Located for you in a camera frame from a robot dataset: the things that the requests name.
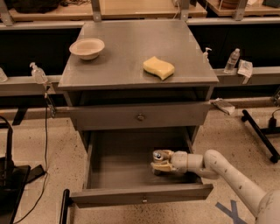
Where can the black wheeled stand leg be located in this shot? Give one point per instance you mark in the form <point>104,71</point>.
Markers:
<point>263,133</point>

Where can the white bowl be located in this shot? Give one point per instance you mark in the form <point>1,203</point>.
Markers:
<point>87,48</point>

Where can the folded paper packet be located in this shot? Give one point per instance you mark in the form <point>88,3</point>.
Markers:
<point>224,106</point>

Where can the small pump bottle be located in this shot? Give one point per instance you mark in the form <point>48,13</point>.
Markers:
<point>206,52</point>

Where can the grey drawer cabinet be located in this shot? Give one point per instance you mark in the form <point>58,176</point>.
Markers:
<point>117,75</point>

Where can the blue tape cross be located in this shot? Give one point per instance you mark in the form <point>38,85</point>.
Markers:
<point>232,212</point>

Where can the wooden workbench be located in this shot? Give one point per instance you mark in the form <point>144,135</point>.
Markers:
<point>128,9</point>

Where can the clear water bottle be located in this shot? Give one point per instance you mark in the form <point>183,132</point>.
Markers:
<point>232,60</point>

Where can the clear pump sanitizer bottle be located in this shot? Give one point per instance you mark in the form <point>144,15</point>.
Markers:
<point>38,74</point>

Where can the clear bottle at left edge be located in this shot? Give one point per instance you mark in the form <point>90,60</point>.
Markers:
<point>3,76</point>

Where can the black stand base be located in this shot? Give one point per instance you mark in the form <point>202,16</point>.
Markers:
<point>13,179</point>

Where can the silver redbull can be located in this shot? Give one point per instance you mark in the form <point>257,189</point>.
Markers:
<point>157,157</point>

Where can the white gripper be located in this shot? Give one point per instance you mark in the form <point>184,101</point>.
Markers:
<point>179,161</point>

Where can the black bar handle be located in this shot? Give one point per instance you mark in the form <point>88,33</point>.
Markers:
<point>64,207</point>

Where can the yellow sponge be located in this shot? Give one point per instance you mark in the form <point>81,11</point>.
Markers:
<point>158,67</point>

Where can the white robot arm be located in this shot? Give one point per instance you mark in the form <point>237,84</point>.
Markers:
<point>265,206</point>

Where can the white wipes packet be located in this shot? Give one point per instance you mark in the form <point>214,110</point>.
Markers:
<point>245,68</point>

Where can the closed grey upper drawer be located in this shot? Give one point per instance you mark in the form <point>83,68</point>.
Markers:
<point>137,116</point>

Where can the open grey lower drawer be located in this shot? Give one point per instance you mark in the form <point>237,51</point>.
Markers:
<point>119,169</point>

